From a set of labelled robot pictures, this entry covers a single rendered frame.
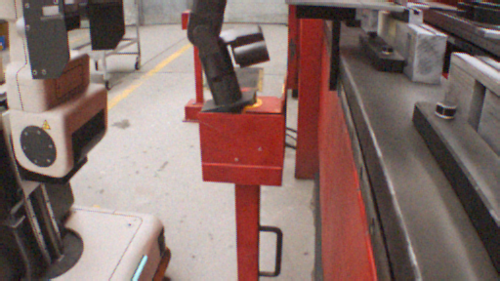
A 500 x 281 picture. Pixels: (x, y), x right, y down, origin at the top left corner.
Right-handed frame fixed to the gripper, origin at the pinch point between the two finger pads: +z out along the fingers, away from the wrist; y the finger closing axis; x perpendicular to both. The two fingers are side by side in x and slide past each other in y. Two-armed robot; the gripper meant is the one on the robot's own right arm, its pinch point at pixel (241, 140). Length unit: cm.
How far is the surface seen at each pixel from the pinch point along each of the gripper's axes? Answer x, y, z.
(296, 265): 41, -6, 75
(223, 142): -4.9, -2.2, -2.6
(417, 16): 11.5, 41.2, -15.0
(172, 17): 709, -259, -5
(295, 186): 101, -8, 75
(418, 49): -0.4, 37.1, -11.1
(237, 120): -4.9, 1.9, -6.3
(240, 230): 2.0, -7.5, 23.5
